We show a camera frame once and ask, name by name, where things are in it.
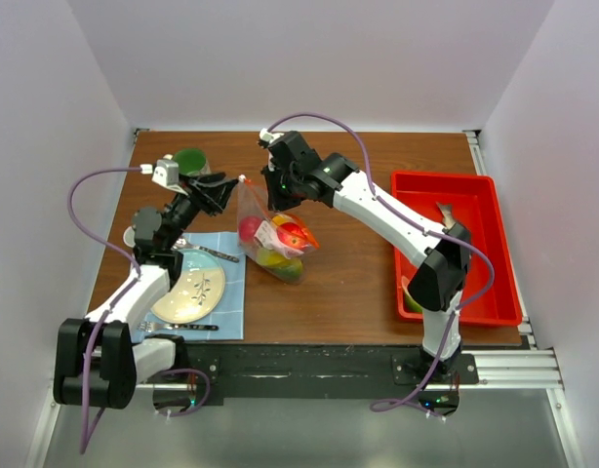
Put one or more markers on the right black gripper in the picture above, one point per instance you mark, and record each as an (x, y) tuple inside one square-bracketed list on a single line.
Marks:
[(276, 202)]

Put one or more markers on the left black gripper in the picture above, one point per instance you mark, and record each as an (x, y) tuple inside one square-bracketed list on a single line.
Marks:
[(210, 197)]

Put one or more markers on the red pomegranate fruit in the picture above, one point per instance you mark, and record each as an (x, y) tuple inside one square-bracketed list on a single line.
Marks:
[(248, 227)]

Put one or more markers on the orange peach fruit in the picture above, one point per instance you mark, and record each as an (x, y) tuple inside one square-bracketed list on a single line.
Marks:
[(282, 218)]

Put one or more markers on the clear zip top bag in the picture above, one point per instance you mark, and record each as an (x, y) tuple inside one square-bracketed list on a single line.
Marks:
[(251, 200)]

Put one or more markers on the yellow star fruit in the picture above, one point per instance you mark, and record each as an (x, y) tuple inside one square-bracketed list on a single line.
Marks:
[(271, 259)]

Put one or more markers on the red apple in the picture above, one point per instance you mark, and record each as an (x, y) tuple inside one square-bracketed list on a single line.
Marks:
[(292, 235)]

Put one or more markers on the yellow green mango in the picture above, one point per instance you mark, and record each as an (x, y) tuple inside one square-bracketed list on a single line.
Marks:
[(289, 271)]

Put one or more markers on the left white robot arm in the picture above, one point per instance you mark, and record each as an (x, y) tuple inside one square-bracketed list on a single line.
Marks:
[(98, 365)]

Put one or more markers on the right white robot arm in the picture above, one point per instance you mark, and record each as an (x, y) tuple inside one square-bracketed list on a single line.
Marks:
[(439, 256)]

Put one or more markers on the green floral mug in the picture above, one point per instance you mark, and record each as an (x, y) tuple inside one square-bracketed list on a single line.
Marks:
[(191, 162)]

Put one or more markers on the metal spoon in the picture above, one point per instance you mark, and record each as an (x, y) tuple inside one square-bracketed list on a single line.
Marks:
[(183, 244)]

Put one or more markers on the small white cup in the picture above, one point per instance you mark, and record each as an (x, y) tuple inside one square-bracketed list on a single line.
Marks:
[(129, 237)]

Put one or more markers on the cream ceramic plate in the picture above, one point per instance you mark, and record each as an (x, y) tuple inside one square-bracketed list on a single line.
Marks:
[(196, 293)]

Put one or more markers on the blue placemat cloth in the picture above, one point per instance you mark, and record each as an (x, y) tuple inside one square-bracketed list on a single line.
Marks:
[(229, 313)]

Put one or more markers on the grey toy fish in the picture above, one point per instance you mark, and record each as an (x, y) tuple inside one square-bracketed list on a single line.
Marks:
[(448, 219)]

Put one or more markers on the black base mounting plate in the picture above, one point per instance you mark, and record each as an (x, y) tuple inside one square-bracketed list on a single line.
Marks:
[(315, 371)]

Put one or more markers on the watermelon slice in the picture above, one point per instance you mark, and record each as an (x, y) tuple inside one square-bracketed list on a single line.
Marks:
[(410, 305)]

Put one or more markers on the red plastic tray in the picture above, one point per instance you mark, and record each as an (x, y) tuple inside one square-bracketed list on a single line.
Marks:
[(475, 204)]

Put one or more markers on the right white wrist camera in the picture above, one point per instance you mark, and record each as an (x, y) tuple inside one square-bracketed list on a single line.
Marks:
[(266, 137)]

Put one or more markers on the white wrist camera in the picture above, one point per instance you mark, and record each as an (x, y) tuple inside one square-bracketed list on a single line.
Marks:
[(266, 137), (166, 174)]

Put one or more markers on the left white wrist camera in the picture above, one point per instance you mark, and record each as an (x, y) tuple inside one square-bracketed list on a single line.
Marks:
[(166, 174)]

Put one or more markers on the black handled knife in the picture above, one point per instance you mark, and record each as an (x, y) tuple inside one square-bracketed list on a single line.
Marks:
[(149, 327)]

